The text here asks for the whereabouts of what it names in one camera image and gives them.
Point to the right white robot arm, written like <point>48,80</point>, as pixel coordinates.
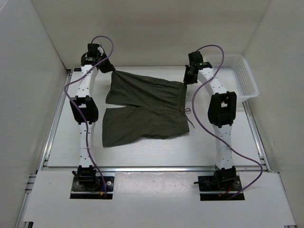
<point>221,114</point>

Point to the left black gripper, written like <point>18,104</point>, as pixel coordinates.
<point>109,67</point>

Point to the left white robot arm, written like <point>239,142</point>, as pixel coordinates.
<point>86,113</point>

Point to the olive green shorts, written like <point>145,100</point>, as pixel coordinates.
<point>146,107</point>

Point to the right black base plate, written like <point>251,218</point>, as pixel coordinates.
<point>210,191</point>

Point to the aluminium rail frame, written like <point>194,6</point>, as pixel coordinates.
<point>154,186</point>

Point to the white plastic basket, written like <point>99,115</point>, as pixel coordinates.
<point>229,73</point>

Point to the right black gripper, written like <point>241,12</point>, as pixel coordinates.
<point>187,80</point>

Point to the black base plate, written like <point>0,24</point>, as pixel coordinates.
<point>93,192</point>
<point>210,191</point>

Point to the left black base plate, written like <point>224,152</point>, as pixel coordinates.
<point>93,192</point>

